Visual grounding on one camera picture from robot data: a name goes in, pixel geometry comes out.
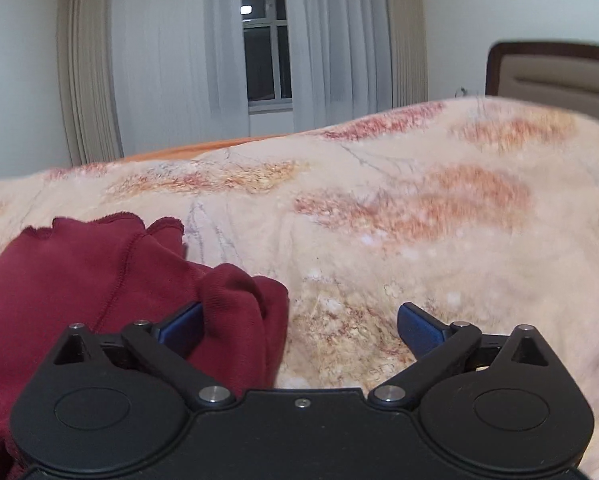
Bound dark red knit garment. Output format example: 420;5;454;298
0;212;288;479

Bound floral cream bed blanket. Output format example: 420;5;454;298
0;98;599;479

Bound beige right drape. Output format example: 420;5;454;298
386;0;429;107

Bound beige drape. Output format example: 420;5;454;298
386;0;429;107
56;0;122;166

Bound brown padded headboard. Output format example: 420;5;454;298
485;41;599;120

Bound beige left drape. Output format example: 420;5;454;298
56;0;122;166

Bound white sheer right curtain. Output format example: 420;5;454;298
285;0;392;131

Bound white sheer curtain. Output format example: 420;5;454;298
109;0;249;155
285;0;392;131

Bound white sheer left curtain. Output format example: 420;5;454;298
109;0;249;155

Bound dark window with white frame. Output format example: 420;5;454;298
241;0;292;114

